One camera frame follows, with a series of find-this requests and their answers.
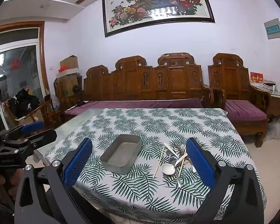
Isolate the clear plastic bag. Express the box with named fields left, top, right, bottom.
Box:
left=265, top=117, right=280, bottom=141

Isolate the pile of black clothes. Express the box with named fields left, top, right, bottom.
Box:
left=8, top=90, right=41, bottom=119

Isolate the metal spoon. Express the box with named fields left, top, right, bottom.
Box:
left=161, top=150, right=176, bottom=176

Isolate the red gift box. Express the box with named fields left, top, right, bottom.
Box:
left=250, top=72, right=264, bottom=85

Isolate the grey metal tray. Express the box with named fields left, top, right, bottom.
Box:
left=100, top=134, right=142, bottom=175

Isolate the large cardboard box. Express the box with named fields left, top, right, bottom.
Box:
left=55, top=72, right=81, bottom=98

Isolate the carved wooden armchair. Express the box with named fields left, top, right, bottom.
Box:
left=208, top=53, right=272, bottom=148

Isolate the purple armchair cushion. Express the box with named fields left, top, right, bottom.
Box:
left=225, top=100, right=268, bottom=121

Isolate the grey electrical panel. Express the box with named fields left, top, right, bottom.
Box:
left=264, top=18, right=280, bottom=40

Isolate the small cardboard box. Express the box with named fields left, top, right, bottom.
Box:
left=60, top=55, right=79, bottom=72

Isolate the wooden chair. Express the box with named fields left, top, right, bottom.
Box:
left=5, top=95, right=61, bottom=131

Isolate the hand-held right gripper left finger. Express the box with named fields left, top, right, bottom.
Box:
left=14, top=138, right=112, bottom=224

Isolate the wooden chopstick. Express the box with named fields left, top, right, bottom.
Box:
left=154, top=144, right=166, bottom=178
left=178, top=161, right=186, bottom=177

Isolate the carved wooden sofa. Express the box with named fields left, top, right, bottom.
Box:
left=54, top=52, right=224, bottom=122

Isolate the red paper window decoration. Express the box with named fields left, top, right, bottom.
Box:
left=10, top=58, right=21, bottom=70

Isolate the leaf print tablecloth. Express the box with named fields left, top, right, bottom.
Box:
left=38, top=108, right=267, bottom=224

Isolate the metal fork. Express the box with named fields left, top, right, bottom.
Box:
left=176, top=145, right=186, bottom=188

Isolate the person's left hand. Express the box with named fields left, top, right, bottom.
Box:
left=0, top=168, right=23, bottom=206

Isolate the wooden side table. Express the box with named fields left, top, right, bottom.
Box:
left=252, top=84, right=280, bottom=125

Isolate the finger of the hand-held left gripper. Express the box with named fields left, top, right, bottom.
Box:
left=3, top=129, right=57, bottom=154
left=0, top=121, right=45, bottom=137

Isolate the crumpled plastic bag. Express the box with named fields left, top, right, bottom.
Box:
left=50, top=95, right=60, bottom=111

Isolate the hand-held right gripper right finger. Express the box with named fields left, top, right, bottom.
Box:
left=185, top=138, right=265, bottom=224

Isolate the glass door with wooden frame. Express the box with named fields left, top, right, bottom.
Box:
left=0, top=21, right=50, bottom=131

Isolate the framed floral painting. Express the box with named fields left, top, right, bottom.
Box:
left=102, top=0, right=215, bottom=38

